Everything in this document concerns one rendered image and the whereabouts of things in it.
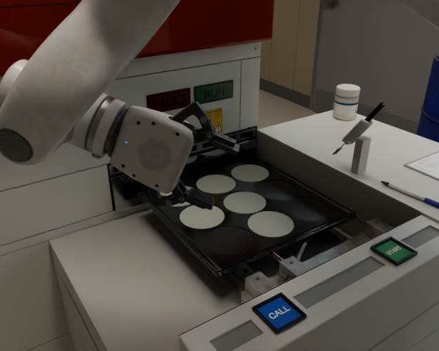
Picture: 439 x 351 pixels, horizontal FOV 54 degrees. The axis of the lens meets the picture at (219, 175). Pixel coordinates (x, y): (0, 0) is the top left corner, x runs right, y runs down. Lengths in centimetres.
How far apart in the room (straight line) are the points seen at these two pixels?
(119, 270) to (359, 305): 50
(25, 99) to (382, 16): 343
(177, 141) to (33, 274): 66
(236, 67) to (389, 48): 268
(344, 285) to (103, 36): 51
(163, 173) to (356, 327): 39
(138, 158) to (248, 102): 66
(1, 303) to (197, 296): 50
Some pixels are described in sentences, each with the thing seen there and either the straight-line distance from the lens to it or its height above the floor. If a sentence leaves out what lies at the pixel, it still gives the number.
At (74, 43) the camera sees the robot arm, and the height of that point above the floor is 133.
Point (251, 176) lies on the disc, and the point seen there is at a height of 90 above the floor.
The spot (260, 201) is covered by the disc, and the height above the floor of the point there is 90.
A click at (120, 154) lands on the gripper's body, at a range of 61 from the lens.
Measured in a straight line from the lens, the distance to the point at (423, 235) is 90.
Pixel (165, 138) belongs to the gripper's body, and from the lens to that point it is 59.
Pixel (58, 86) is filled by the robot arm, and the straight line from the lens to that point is 52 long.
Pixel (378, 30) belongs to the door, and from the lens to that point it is 381.
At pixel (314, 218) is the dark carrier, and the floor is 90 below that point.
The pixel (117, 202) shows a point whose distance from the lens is 110.
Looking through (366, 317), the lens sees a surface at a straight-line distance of 76.
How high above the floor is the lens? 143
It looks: 28 degrees down
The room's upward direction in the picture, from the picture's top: straight up
